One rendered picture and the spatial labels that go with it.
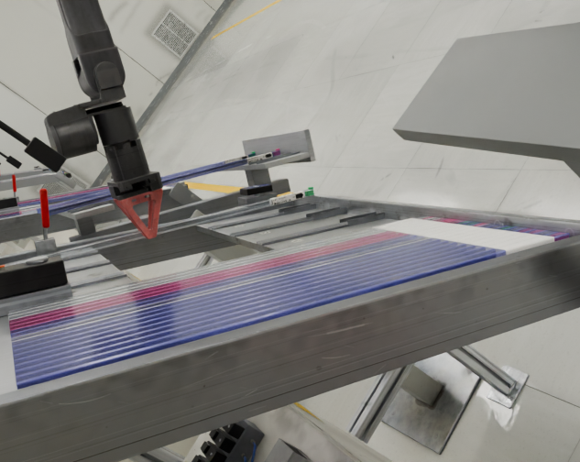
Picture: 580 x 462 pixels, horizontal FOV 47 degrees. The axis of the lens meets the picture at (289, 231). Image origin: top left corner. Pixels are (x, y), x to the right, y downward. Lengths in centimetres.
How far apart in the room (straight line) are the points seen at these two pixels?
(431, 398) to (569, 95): 93
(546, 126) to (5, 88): 784
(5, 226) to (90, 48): 95
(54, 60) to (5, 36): 58
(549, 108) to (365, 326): 65
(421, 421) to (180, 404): 134
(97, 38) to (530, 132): 66
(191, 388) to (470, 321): 24
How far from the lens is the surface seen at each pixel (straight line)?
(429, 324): 55
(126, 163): 102
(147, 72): 880
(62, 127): 101
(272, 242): 88
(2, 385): 53
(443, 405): 175
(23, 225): 189
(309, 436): 100
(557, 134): 104
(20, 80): 859
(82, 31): 103
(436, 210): 85
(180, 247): 116
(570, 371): 159
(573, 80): 111
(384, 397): 143
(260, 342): 48
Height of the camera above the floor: 118
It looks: 23 degrees down
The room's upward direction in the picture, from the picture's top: 53 degrees counter-clockwise
